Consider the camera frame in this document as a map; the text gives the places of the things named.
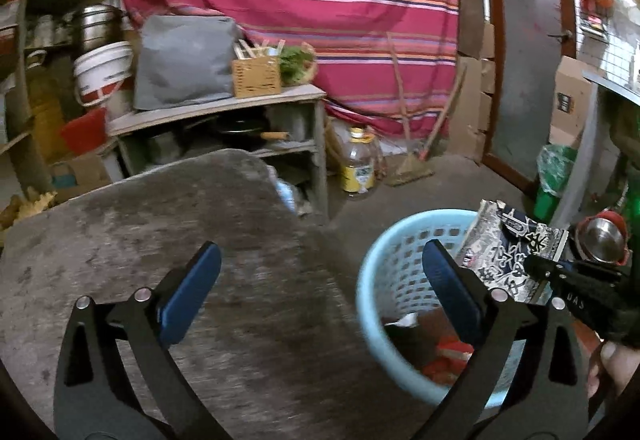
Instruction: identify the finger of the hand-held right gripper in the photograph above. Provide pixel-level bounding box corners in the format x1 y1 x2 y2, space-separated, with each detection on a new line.
524 254 576 288

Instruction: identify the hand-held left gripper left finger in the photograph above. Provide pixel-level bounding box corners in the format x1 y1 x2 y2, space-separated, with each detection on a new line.
52 241 222 440

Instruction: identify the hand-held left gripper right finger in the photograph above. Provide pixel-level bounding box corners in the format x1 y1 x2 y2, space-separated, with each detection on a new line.
421 240 591 440

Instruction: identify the black white patterned packet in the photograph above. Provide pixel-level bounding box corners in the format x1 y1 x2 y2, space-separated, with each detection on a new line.
457 199 571 305

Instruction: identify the red snack bag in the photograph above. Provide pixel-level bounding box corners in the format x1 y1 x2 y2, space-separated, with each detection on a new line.
436 340 475 363

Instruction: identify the blue plastic basket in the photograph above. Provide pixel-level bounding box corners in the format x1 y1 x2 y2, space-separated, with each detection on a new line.
356 209 531 410

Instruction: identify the orange wrapper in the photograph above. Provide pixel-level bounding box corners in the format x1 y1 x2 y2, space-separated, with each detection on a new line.
421 359 468 387

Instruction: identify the person's right hand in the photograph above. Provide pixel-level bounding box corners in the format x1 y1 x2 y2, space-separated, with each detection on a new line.
587 340 632 403

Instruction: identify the green plastic bag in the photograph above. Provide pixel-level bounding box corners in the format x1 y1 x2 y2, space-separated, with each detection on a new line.
532 145 578 223

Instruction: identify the grey side table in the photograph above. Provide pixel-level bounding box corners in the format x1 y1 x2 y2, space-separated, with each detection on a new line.
560 70 640 231

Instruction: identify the straw broom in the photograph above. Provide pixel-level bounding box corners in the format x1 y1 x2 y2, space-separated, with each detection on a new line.
386 34 436 187

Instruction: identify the bluish plastic bag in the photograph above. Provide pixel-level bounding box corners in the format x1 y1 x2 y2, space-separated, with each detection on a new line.
270 165 313 218

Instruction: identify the grey metal pot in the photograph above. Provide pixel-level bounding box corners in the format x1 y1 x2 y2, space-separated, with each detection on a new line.
145 130 182 165

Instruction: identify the large cardboard box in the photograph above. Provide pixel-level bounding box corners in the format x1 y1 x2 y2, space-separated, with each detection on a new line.
549 56 596 148

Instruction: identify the cooking oil bottle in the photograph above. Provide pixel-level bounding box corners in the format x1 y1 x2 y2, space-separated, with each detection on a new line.
340 127 377 195

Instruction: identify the stack of cardboard pieces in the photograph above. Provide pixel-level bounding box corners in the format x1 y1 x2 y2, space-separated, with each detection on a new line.
447 0 498 163

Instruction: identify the wooden stick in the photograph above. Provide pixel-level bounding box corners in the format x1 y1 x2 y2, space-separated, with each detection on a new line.
420 67 468 161

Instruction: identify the low wooden cabinet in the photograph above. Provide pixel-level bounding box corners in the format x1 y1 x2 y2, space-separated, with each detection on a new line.
107 84 330 221

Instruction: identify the grey door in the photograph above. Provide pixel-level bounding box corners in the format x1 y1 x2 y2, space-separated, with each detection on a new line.
482 0 578 191

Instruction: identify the wooden shelf unit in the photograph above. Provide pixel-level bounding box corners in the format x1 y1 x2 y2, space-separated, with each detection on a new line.
0 0 53 201

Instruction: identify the wooden utensil holder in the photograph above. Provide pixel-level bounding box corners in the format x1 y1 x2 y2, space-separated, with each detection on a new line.
231 56 282 99

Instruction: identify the yellow oil jug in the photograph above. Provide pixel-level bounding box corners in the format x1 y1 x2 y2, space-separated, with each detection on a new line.
25 50 68 161

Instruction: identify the grey cushion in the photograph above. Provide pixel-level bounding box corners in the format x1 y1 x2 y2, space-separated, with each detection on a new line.
132 14 241 111

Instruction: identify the white plastic bucket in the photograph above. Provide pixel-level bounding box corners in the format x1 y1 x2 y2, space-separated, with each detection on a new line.
72 41 135 108

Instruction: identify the bundle of chopsticks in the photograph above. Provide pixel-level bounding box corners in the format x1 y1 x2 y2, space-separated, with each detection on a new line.
234 38 287 63

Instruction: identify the bag of leafy greens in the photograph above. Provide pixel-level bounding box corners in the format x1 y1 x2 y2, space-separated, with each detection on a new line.
277 44 318 86

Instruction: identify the steel stockpot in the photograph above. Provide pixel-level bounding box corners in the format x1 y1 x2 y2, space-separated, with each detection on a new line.
70 4 126 53

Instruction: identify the black pan wooden handle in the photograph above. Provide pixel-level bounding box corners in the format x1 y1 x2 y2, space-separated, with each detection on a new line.
215 117 292 145

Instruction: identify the wire wall rack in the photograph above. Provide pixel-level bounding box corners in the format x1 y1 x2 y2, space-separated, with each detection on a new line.
575 0 640 90

